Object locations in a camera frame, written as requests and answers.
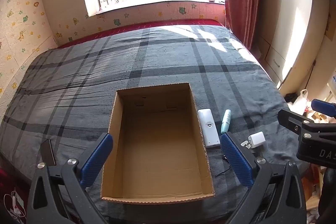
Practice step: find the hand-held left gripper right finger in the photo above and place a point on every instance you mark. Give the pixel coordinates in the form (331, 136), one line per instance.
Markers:
(236, 161)

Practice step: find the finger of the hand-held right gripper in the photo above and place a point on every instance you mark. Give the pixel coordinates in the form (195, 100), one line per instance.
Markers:
(294, 123)
(324, 108)

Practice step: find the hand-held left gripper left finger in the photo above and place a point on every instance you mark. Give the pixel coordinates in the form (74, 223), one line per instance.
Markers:
(96, 161)

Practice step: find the white charger plug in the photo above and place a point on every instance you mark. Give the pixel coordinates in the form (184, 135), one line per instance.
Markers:
(256, 140)

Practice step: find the teal plastic bottle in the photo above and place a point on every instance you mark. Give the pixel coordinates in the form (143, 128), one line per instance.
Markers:
(225, 121)

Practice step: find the white remote control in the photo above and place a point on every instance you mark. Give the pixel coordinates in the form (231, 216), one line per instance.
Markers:
(208, 129)

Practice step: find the cardboard box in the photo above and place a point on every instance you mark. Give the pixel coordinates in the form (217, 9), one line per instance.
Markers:
(157, 148)

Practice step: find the white plastic bag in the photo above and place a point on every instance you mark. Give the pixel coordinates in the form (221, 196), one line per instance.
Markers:
(299, 103)

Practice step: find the black smartphone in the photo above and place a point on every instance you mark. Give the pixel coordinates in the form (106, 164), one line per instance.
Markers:
(48, 151)

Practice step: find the grey plaid blanket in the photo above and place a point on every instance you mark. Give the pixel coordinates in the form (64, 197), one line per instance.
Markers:
(78, 82)

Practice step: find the beige wardrobe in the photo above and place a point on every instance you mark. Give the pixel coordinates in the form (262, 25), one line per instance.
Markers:
(278, 29)

